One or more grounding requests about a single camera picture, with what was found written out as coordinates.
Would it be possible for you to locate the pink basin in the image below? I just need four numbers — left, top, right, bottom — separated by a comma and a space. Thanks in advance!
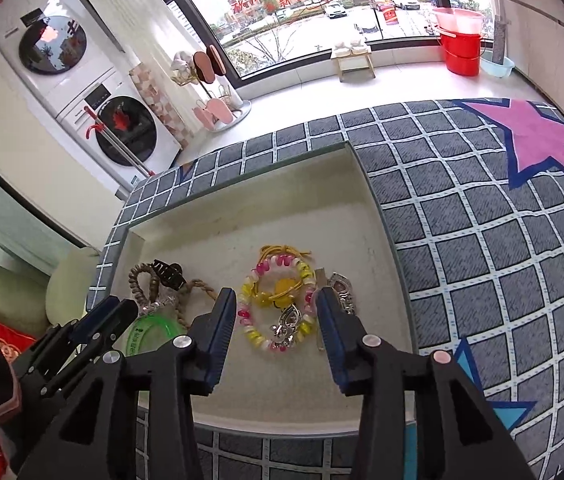
432, 7, 485, 37

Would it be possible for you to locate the silver metal hair clip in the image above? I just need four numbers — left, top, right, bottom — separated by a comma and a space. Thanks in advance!
327, 272, 359, 315

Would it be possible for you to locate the white tumble dryer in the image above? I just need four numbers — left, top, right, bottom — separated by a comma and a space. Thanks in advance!
0, 0, 129, 107

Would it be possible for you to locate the yellow elastic hair tie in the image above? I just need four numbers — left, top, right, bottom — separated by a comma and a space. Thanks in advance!
260, 243, 315, 267

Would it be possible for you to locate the grey checked star rug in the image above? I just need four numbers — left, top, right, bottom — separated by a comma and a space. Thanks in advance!
84, 97, 564, 480

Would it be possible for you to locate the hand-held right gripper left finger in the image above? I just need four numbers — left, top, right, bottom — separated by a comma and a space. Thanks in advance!
19, 287, 237, 480

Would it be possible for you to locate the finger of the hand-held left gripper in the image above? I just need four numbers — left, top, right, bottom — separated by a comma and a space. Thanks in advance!
69, 296, 123, 347
96, 299, 139, 357

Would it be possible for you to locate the white low cabinet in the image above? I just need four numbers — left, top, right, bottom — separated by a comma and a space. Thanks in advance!
499, 0, 564, 132

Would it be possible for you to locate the grey leaning board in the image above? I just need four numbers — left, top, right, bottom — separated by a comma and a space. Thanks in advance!
494, 15, 511, 64

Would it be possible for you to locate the black hair clip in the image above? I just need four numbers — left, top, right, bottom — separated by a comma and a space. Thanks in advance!
151, 259, 185, 291

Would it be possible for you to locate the beige shallow tray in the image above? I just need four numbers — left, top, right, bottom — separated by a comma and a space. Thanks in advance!
97, 141, 419, 436

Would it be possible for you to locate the thin silver chain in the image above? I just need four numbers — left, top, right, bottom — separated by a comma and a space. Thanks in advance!
142, 297, 179, 314

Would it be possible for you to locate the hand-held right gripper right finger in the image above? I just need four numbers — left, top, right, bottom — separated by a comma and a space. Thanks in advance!
315, 287, 536, 480

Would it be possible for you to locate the green plastic bangle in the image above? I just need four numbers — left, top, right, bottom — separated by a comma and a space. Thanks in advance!
124, 312, 187, 357

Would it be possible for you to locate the cream sofa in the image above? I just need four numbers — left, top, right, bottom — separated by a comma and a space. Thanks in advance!
0, 246, 103, 342

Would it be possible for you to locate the yellow beaded bracelet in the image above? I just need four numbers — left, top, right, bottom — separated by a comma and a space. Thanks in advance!
256, 279, 309, 309

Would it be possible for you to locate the slipper rack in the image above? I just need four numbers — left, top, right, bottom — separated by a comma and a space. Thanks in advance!
169, 45, 253, 134

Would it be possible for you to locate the checked folded board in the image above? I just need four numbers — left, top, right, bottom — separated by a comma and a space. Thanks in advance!
129, 62, 191, 149

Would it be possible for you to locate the red bucket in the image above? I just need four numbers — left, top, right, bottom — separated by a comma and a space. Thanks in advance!
436, 27, 485, 76

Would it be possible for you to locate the mop with red clip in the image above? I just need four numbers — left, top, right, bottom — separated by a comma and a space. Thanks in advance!
84, 105, 155, 177

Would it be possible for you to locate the red patterned cushion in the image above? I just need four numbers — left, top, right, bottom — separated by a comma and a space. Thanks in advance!
0, 316, 38, 359

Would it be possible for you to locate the light blue basin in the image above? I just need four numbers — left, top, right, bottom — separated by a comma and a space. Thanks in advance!
479, 55, 516, 80

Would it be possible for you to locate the multicolour spiral bracelet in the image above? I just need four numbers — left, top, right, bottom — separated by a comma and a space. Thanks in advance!
237, 254, 319, 354

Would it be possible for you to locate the white washing machine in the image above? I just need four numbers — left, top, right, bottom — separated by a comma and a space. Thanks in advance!
54, 67, 183, 194

